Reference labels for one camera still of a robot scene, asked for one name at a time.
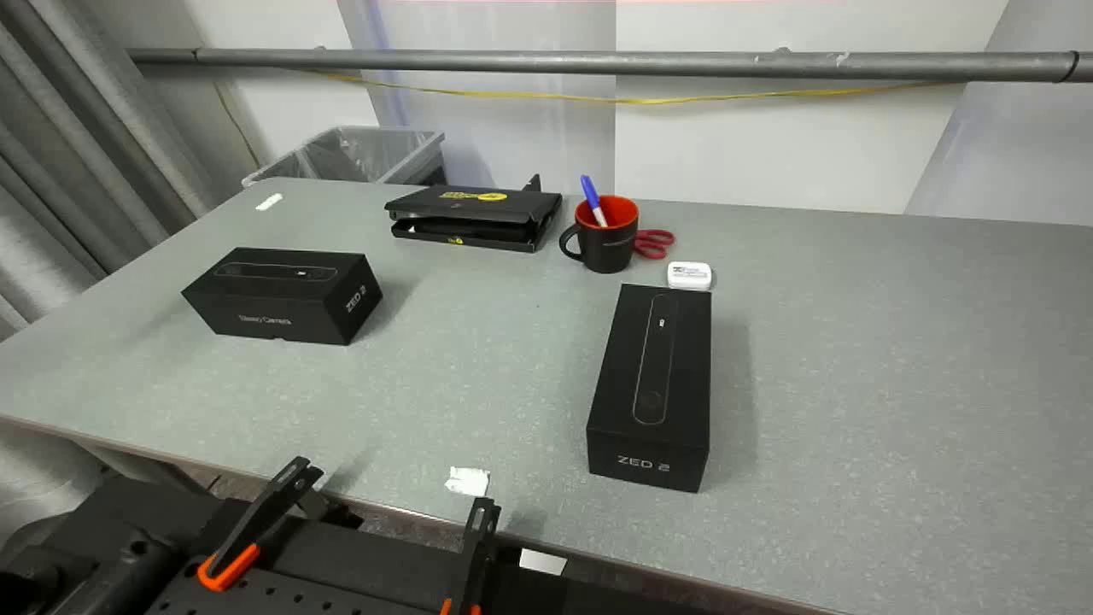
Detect slim black clamp orange handle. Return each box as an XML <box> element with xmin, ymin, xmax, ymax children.
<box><xmin>436</xmin><ymin>494</ymin><xmax>506</xmax><ymax>615</ymax></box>

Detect grey horizontal metal pipe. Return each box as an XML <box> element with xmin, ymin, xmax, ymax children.
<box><xmin>125</xmin><ymin>46</ymin><xmax>1093</xmax><ymax>87</ymax></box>

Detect grey plastic bin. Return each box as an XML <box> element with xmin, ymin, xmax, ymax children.
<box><xmin>238</xmin><ymin>124</ymin><xmax>448</xmax><ymax>191</ymax></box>

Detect black mount block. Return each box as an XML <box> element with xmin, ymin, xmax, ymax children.
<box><xmin>0</xmin><ymin>472</ymin><xmax>234</xmax><ymax>615</ymax></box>

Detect black mug red interior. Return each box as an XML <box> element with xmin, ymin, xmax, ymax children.
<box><xmin>556</xmin><ymin>191</ymin><xmax>641</xmax><ymax>278</ymax></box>

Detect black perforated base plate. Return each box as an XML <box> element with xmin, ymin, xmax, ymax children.
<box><xmin>146</xmin><ymin>514</ymin><xmax>730</xmax><ymax>615</ymax></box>

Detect long black product box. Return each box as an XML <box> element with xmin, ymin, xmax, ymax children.
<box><xmin>583</xmin><ymin>280</ymin><xmax>718</xmax><ymax>494</ymax></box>

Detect wide black product box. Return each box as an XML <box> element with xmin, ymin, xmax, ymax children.
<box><xmin>179</xmin><ymin>245</ymin><xmax>386</xmax><ymax>347</ymax></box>

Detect white label sticker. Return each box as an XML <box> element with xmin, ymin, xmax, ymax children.
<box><xmin>516</xmin><ymin>547</ymin><xmax>570</xmax><ymax>577</ymax></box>

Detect grey curtain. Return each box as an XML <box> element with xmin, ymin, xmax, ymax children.
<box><xmin>0</xmin><ymin>0</ymin><xmax>273</xmax><ymax>342</ymax></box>

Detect large black clamp orange handle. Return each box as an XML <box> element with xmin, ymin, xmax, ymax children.
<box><xmin>193</xmin><ymin>454</ymin><xmax>328</xmax><ymax>595</ymax></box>

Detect flat black box yellow logo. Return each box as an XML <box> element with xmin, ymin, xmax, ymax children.
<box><xmin>384</xmin><ymin>172</ymin><xmax>566</xmax><ymax>257</ymax></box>

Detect blue marker white cap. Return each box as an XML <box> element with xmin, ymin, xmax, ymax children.
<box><xmin>579</xmin><ymin>172</ymin><xmax>612</xmax><ymax>231</ymax></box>

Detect crumpled white tape piece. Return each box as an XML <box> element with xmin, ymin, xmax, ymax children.
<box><xmin>441</xmin><ymin>460</ymin><xmax>497</xmax><ymax>502</ymax></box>

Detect red scissors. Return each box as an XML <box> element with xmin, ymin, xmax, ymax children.
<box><xmin>631</xmin><ymin>226</ymin><xmax>679</xmax><ymax>262</ymax></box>

